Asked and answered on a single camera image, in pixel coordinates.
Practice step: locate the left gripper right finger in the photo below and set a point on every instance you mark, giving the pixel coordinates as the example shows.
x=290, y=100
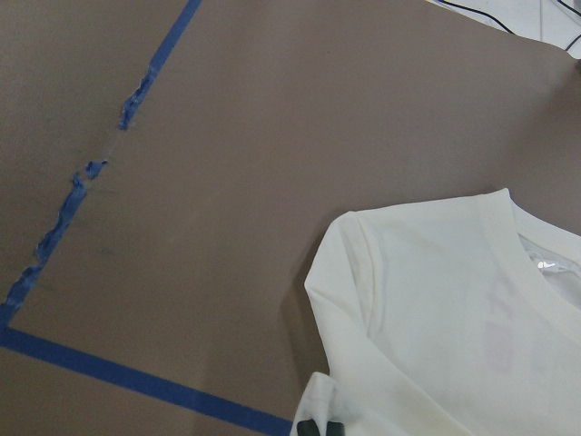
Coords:
x=335, y=428

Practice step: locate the cream long-sleeve cat shirt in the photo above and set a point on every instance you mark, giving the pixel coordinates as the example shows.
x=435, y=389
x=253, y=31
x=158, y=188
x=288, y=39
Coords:
x=449, y=317

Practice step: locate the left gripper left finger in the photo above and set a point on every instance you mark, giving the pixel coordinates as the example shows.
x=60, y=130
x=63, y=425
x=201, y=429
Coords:
x=307, y=428

